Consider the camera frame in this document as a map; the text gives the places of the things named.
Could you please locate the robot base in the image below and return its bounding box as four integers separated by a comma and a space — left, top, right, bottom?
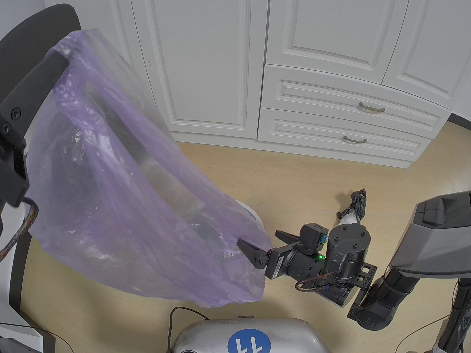
173, 316, 332, 353

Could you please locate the thin black cable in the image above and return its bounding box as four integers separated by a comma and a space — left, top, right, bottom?
398, 315, 455, 353

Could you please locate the white wardrobe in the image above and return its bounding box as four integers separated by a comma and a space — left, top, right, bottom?
39, 0, 471, 170

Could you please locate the grey padded white chair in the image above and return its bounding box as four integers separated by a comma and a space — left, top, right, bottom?
0, 3, 190, 216

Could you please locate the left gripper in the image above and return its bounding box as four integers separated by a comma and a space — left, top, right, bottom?
0, 55, 70, 207

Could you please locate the black plastic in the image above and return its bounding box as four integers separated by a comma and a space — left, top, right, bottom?
339, 188, 369, 221

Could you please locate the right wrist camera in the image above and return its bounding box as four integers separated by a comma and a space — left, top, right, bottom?
298, 224, 329, 255

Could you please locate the purple plastic bag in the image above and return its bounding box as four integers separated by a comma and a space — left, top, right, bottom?
26, 29, 275, 309

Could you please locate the white trash bin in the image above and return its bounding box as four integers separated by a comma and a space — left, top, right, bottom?
184, 199, 265, 271

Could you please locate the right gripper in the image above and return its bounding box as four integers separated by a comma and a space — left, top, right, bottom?
238, 229, 329, 283

